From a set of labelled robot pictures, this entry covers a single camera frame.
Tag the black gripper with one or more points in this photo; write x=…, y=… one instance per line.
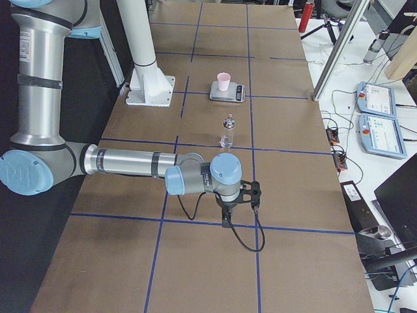
x=227, y=207

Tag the clear glass sauce bottle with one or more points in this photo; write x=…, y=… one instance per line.
x=227, y=137

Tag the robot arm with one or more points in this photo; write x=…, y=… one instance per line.
x=87, y=103

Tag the white digital kitchen scale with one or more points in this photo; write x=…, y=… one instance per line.
x=234, y=93

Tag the brown paper table cover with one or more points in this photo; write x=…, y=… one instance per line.
x=185, y=261

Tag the orange black usb hub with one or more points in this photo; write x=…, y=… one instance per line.
x=332, y=136

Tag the black box with label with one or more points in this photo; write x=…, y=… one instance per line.
x=360, y=215

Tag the black monitor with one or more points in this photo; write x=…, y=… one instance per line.
x=397, y=200

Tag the lower blue teach pendant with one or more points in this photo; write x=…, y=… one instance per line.
x=381, y=135

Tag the blue teach pendant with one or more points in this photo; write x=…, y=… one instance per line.
x=381, y=135
x=376, y=99

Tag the upper blue teach pendant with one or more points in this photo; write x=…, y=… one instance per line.
x=376, y=99

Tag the red cylinder bottle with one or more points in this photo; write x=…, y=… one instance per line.
x=306, y=15

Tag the wooden beam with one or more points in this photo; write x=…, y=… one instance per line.
x=404, y=60

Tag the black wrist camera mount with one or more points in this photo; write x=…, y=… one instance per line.
x=250, y=192

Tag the white pedestal column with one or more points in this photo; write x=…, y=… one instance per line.
x=148, y=85

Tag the black camera tripod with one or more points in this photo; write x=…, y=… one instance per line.
x=326, y=24

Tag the aluminium frame post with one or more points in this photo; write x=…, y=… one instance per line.
x=350, y=25

